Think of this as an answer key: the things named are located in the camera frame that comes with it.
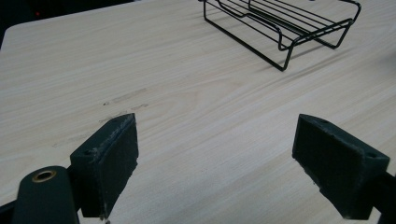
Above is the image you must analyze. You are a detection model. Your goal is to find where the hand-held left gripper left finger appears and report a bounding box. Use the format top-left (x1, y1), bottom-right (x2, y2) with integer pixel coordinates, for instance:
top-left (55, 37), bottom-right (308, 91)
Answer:
top-left (69, 113), bottom-right (139, 219)

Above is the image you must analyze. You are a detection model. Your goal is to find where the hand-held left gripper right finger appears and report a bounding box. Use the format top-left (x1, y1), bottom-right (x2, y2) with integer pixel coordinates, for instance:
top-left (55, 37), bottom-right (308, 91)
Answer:
top-left (291, 113), bottom-right (390, 220)

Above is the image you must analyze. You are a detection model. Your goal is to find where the black wire rack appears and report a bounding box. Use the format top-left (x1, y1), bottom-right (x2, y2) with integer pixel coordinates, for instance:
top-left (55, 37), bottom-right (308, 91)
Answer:
top-left (199, 0), bottom-right (362, 73)

